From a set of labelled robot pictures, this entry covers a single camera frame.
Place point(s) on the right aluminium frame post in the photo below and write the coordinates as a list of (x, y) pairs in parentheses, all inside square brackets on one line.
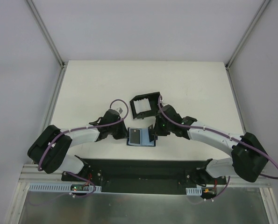
[(254, 21)]

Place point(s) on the aluminium frame post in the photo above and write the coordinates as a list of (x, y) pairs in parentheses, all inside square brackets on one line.
[(43, 29), (254, 21)]

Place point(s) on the left white cable duct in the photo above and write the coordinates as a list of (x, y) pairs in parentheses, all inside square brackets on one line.
[(63, 188)]

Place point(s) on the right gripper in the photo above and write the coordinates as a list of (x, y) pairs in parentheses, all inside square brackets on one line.
[(159, 130)]

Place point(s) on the right white cable duct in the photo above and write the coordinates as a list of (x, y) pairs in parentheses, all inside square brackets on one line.
[(197, 191)]

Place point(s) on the white card stack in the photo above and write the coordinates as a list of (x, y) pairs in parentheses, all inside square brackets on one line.
[(142, 105)]

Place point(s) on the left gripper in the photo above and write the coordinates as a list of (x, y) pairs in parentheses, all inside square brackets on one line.
[(119, 131)]

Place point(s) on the black card tray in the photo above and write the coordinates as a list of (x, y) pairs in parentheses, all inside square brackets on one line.
[(153, 99)]

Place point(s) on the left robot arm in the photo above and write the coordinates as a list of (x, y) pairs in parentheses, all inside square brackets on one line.
[(50, 149)]

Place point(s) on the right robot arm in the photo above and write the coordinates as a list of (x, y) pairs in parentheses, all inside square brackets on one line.
[(246, 156)]

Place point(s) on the blue leather card holder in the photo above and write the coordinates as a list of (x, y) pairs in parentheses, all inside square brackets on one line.
[(147, 137)]

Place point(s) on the left aluminium frame post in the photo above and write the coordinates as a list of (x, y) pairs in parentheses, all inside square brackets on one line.
[(43, 29)]

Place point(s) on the white cable duct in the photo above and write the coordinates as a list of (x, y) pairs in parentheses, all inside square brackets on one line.
[(63, 188), (197, 191)]

